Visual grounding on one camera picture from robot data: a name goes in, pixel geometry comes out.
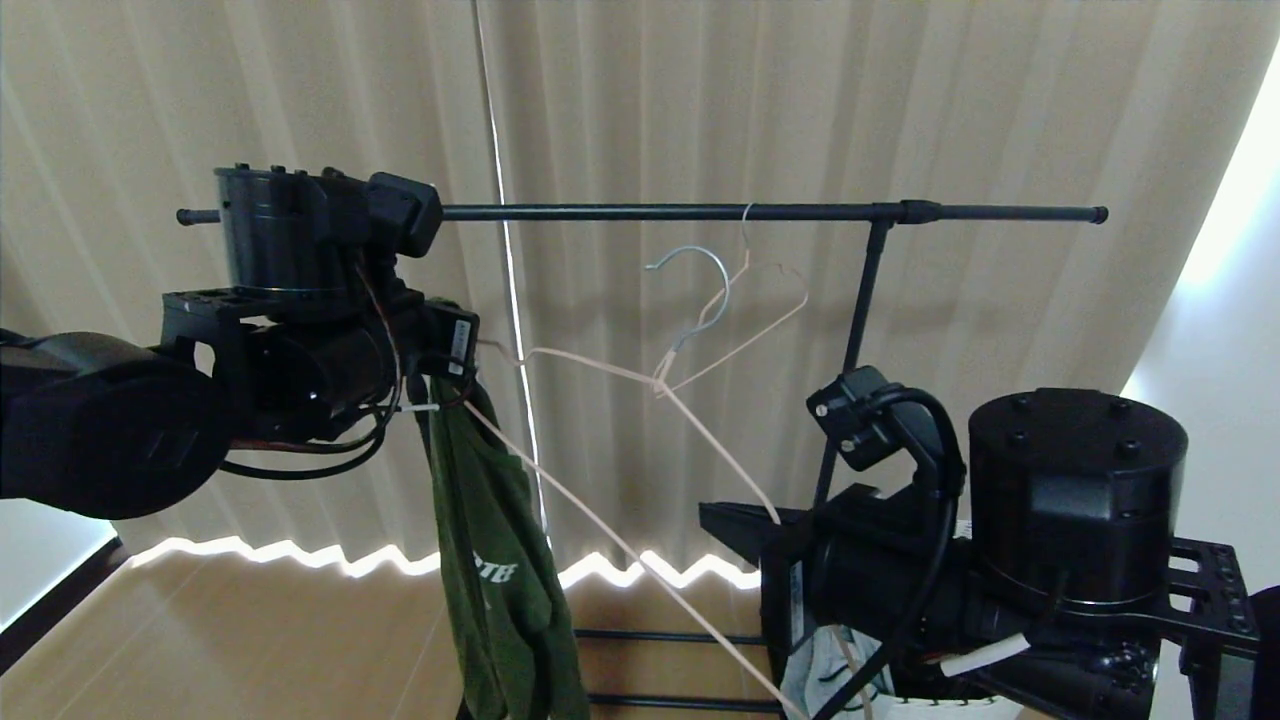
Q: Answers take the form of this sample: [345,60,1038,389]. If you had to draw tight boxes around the black clothes rack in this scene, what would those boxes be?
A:
[176,199,1110,717]

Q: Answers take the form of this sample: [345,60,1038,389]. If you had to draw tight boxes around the beige curtain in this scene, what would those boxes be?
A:
[0,0,1280,593]

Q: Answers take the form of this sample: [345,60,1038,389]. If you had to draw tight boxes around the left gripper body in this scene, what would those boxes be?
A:
[240,298,482,442]

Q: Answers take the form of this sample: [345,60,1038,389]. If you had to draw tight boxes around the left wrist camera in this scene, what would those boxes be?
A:
[364,171,444,260]

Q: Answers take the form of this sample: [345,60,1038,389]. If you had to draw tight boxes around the pink clothes hanger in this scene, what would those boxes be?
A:
[462,244,877,720]
[655,204,812,397]

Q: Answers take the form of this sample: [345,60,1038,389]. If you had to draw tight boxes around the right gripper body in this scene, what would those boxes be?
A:
[758,485,987,692]

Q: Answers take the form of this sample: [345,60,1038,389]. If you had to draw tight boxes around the pale grey shorts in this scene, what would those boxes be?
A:
[780,625,897,717]

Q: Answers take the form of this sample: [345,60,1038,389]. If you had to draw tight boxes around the green printed shirt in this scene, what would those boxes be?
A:
[411,374,592,720]

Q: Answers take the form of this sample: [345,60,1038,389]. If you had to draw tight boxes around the white laundry basket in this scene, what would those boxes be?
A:
[880,692,1033,720]

